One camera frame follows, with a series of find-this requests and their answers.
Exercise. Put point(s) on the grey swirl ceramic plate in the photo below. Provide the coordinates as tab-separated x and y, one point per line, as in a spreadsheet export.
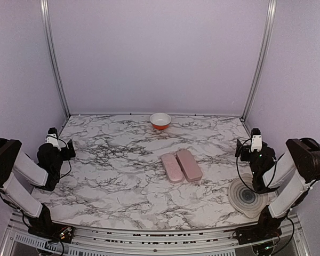
244	199

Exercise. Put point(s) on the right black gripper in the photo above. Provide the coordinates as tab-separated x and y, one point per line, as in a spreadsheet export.
244	148

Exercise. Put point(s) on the pink soft glasses case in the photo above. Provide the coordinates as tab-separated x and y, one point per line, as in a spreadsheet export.
172	168

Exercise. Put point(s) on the aluminium frame post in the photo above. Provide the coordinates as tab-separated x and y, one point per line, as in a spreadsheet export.
52	55
264	47

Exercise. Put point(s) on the orange white bowl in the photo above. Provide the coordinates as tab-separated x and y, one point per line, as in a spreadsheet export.
160	121

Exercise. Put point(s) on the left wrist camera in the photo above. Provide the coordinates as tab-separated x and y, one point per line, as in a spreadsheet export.
52	137

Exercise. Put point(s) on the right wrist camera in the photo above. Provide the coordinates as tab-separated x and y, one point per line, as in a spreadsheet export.
256	140

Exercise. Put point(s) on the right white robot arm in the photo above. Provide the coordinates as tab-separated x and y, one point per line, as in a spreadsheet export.
293	174

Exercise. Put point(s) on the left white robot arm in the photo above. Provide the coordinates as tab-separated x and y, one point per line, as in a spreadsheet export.
44	174

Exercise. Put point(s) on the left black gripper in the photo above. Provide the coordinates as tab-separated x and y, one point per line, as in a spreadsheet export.
67	156

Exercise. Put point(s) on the left aluminium frame post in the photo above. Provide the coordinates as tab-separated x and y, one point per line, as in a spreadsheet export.
52	55

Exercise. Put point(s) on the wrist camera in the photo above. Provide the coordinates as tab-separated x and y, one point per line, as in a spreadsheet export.
52	137
256	140

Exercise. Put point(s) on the pink hard glasses case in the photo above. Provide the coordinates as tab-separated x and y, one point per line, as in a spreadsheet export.
189	166

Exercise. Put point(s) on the front aluminium rail base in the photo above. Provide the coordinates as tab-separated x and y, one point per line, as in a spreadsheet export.
106	241

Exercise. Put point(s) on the right aluminium frame post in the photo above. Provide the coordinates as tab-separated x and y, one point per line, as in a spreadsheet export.
264	47

